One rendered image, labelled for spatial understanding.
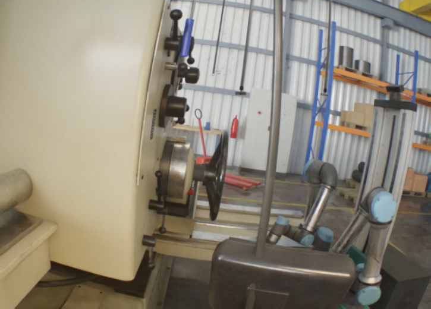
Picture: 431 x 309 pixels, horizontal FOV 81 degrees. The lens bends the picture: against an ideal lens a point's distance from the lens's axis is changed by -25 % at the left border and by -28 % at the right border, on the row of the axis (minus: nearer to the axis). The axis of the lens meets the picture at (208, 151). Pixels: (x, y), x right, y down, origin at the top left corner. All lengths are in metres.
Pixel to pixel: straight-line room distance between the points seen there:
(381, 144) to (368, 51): 8.39
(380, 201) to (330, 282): 0.64
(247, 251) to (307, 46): 8.71
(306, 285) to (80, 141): 0.66
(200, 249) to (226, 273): 1.37
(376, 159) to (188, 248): 1.28
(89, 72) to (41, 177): 0.33
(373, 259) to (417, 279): 0.63
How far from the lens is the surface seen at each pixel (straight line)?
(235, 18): 9.07
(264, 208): 0.65
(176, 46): 0.91
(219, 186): 1.16
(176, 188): 1.26
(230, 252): 0.70
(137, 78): 0.80
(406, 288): 1.95
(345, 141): 9.63
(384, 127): 1.85
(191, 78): 1.23
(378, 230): 1.36
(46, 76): 0.90
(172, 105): 1.05
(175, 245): 2.08
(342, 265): 0.73
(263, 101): 8.19
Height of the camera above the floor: 1.59
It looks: 8 degrees down
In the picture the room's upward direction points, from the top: 8 degrees clockwise
